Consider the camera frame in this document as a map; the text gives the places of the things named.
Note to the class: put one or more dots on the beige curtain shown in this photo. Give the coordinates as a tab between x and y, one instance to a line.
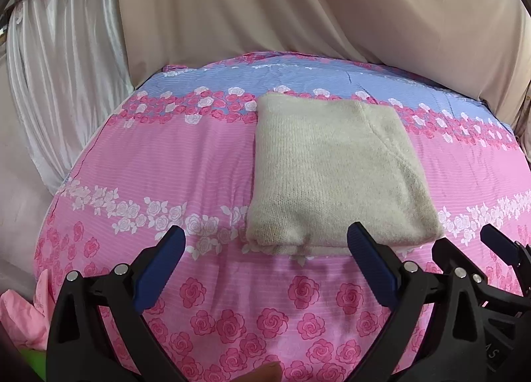
479	48

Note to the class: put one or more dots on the person's left hand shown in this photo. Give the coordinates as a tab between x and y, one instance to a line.
269	372

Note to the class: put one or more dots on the cream knit sweater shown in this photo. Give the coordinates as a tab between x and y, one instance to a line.
322	165

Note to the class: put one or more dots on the white satin curtain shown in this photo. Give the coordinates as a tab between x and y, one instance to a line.
63	71

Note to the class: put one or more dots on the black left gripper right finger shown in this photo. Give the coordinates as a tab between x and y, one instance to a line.
454	347

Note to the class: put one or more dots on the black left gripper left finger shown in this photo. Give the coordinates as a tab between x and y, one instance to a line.
79	347

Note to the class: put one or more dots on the pink cloth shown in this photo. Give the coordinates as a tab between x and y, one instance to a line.
28	324

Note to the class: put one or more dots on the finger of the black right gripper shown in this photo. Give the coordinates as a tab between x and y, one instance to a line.
460	265
513	253

